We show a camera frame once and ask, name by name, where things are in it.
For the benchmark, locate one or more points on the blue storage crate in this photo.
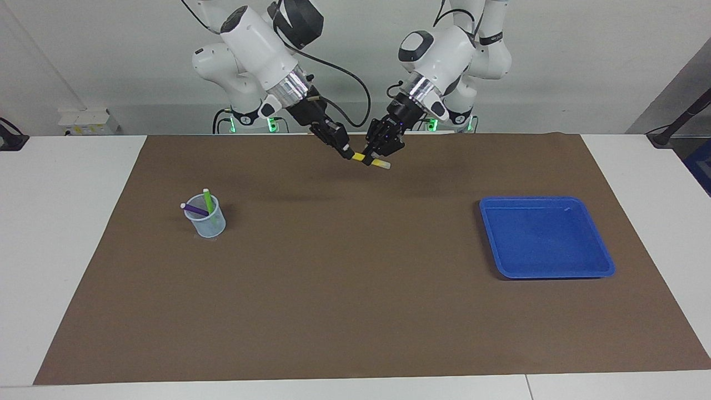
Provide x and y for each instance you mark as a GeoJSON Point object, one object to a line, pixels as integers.
{"type": "Point", "coordinates": [701, 166]}

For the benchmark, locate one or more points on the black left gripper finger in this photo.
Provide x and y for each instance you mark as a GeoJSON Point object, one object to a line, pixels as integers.
{"type": "Point", "coordinates": [393, 144]}
{"type": "Point", "coordinates": [376, 133]}

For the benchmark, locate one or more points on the black clamp mount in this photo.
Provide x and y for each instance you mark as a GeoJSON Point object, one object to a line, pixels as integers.
{"type": "Point", "coordinates": [11, 139]}

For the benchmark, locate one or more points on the purple pen white cap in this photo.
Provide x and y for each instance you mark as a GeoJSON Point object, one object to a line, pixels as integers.
{"type": "Point", "coordinates": [194, 209]}

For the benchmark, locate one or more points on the brown table mat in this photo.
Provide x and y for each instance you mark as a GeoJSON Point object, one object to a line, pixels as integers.
{"type": "Point", "coordinates": [355, 278]}

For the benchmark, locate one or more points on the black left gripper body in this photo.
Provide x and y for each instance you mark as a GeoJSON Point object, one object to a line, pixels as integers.
{"type": "Point", "coordinates": [405, 111]}

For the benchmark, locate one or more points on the blue plastic tray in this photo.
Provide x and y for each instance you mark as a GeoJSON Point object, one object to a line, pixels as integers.
{"type": "Point", "coordinates": [544, 239]}

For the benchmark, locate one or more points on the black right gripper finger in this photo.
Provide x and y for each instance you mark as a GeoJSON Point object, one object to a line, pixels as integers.
{"type": "Point", "coordinates": [330, 143]}
{"type": "Point", "coordinates": [340, 134]}

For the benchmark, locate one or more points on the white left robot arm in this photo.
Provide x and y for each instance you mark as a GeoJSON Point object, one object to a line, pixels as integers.
{"type": "Point", "coordinates": [444, 50]}

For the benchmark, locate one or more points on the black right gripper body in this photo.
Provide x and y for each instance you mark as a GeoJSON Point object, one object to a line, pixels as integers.
{"type": "Point", "coordinates": [314, 116]}

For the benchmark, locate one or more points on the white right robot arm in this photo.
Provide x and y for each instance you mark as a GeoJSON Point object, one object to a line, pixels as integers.
{"type": "Point", "coordinates": [255, 44]}

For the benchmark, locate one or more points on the green pen white cap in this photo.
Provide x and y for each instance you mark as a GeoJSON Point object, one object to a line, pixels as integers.
{"type": "Point", "coordinates": [208, 201]}

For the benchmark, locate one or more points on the black angled stand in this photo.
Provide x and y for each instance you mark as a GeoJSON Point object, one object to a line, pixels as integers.
{"type": "Point", "coordinates": [680, 116]}

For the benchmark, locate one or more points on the white power strip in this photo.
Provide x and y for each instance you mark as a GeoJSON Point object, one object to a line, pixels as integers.
{"type": "Point", "coordinates": [83, 121]}

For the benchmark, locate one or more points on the translucent plastic cup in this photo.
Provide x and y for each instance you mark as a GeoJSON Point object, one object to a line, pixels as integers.
{"type": "Point", "coordinates": [206, 226]}

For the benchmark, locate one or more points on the yellow pen white cap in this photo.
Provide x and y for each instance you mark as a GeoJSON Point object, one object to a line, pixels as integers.
{"type": "Point", "coordinates": [369, 161]}

